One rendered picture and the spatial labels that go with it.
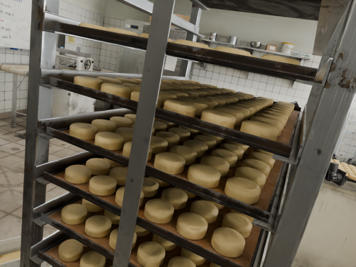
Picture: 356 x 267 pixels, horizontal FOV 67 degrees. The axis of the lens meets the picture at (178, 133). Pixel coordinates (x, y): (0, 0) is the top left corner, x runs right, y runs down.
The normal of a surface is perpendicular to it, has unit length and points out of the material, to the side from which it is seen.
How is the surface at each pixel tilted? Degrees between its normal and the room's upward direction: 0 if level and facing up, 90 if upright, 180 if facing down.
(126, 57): 90
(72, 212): 0
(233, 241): 0
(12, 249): 90
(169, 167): 90
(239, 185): 0
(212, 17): 90
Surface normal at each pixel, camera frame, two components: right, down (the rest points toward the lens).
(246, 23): -0.26, 0.21
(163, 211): 0.19, -0.95
